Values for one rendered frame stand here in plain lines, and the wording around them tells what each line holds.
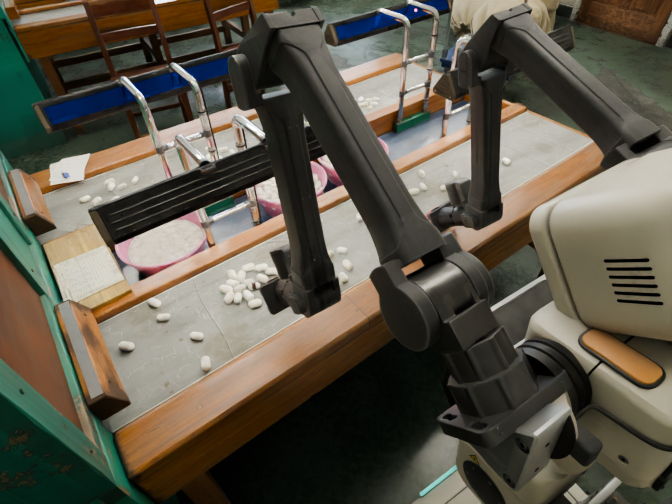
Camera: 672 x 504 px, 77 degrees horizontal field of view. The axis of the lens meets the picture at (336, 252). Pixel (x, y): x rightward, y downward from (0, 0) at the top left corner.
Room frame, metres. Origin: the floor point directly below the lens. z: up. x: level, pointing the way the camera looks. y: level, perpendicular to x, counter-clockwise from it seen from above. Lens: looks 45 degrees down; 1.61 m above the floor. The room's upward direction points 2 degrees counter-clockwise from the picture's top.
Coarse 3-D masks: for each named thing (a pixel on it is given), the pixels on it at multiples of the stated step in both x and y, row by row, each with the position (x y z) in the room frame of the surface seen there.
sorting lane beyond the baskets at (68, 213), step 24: (408, 72) 2.10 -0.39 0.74; (432, 72) 2.09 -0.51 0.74; (360, 96) 1.85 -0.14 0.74; (384, 96) 1.85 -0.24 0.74; (408, 96) 1.84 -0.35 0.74; (192, 144) 1.49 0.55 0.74; (216, 144) 1.48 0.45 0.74; (120, 168) 1.33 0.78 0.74; (144, 168) 1.33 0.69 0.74; (192, 168) 1.32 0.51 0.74; (72, 192) 1.20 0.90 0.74; (96, 192) 1.19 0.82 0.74; (120, 192) 1.19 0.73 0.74; (72, 216) 1.07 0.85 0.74; (48, 240) 0.95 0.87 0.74
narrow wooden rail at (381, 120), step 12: (420, 96) 1.78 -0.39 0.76; (432, 96) 1.79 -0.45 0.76; (384, 108) 1.68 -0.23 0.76; (396, 108) 1.68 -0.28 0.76; (408, 108) 1.70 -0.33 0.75; (420, 108) 1.75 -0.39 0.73; (432, 108) 1.79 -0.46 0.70; (372, 120) 1.59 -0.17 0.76; (384, 120) 1.62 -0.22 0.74; (396, 120) 1.66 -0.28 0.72; (384, 132) 1.63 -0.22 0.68; (240, 192) 1.23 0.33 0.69
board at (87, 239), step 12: (84, 228) 0.96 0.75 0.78; (60, 240) 0.91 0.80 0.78; (72, 240) 0.91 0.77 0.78; (84, 240) 0.91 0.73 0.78; (96, 240) 0.91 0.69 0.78; (48, 252) 0.86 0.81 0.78; (60, 252) 0.86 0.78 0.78; (72, 252) 0.86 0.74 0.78; (84, 252) 0.86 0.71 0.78; (108, 288) 0.72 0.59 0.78; (120, 288) 0.72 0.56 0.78; (84, 300) 0.68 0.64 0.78; (96, 300) 0.68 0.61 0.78; (108, 300) 0.68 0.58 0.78
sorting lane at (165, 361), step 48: (528, 144) 1.40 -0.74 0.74; (576, 144) 1.39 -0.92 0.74; (432, 192) 1.13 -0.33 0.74; (288, 240) 0.92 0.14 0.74; (336, 240) 0.91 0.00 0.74; (192, 288) 0.74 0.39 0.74; (144, 336) 0.59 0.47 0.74; (240, 336) 0.58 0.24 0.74; (144, 384) 0.47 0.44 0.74; (192, 384) 0.46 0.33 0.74
